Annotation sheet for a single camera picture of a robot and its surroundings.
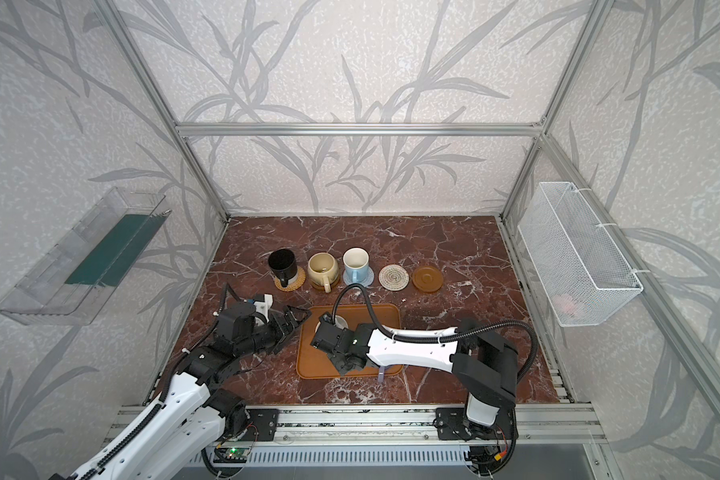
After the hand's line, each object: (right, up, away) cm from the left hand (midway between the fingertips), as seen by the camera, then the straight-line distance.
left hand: (309, 314), depth 77 cm
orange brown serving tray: (0, -15, +5) cm, 16 cm away
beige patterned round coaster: (+23, +7, +25) cm, 35 cm away
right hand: (+9, -9, +5) cm, 13 cm away
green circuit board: (-17, -33, -6) cm, 37 cm away
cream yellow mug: (-1, +10, +22) cm, 24 cm away
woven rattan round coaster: (-9, +4, +22) cm, 25 cm away
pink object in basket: (+64, +4, -5) cm, 64 cm away
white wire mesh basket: (+60, +12, -16) cm, 64 cm away
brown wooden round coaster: (-1, +4, +19) cm, 19 cm away
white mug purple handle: (+19, -15, -2) cm, 24 cm away
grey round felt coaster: (+14, +5, +25) cm, 29 cm away
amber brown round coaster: (+35, +6, +25) cm, 43 cm away
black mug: (-11, +12, +14) cm, 21 cm away
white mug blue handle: (+11, +12, +21) cm, 26 cm away
